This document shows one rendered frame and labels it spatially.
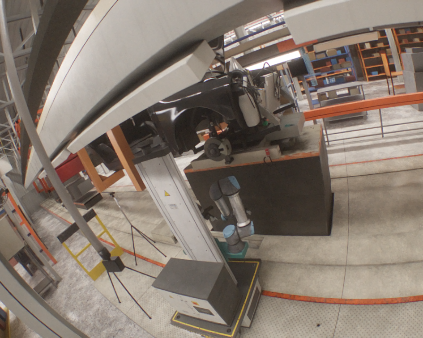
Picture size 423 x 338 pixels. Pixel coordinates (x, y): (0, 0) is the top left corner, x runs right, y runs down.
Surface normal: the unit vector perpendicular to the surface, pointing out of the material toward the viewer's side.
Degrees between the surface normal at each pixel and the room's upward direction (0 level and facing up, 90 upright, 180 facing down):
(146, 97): 116
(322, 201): 90
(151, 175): 90
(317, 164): 90
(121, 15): 90
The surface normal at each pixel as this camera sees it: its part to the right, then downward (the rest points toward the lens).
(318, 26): -0.28, 0.82
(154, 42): -0.49, 0.49
